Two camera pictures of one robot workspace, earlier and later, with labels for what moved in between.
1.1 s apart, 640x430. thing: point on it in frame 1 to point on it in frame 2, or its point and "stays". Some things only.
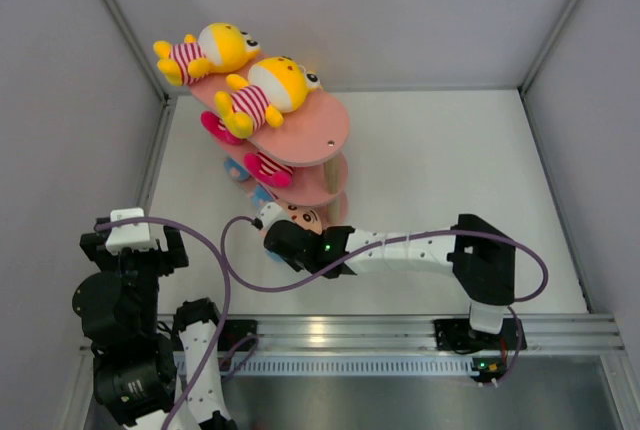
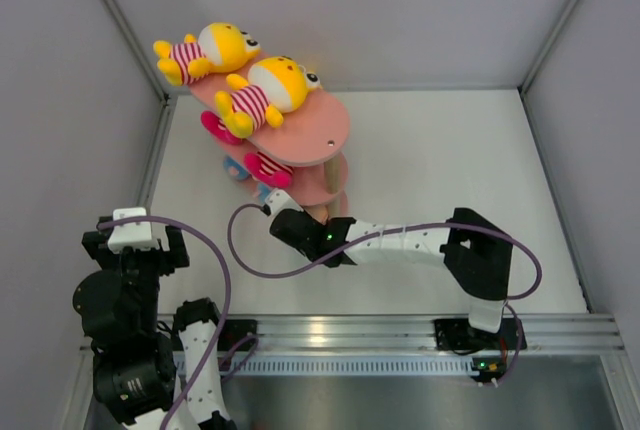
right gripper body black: (299, 265) to (311, 252)
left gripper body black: (148, 265) stays
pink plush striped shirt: (218, 127) stays
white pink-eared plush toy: (267, 170) stays
